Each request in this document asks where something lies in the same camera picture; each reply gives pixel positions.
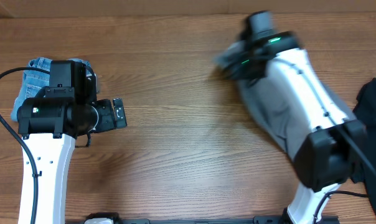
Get grey shorts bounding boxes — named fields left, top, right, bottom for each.
left=213, top=42, right=357, bottom=161

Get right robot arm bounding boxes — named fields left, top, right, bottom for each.
left=237, top=11, right=366, bottom=223

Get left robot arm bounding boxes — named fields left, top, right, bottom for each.
left=17, top=60, right=127, bottom=223

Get folded blue denim jeans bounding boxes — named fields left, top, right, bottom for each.
left=11, top=57, right=98, bottom=121

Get black garment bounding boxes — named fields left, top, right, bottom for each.
left=352, top=78, right=376, bottom=216

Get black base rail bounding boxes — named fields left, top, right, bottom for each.
left=65, top=213, right=292, bottom=224

